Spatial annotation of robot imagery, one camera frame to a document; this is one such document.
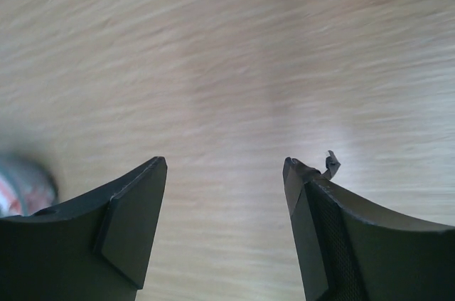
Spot clear glass tray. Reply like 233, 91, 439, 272
1, 154, 58, 216

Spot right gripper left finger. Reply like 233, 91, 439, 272
1, 157, 167, 300

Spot pink bunny towel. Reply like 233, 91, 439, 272
0, 177, 23, 218

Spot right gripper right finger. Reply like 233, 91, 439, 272
282, 154, 454, 300

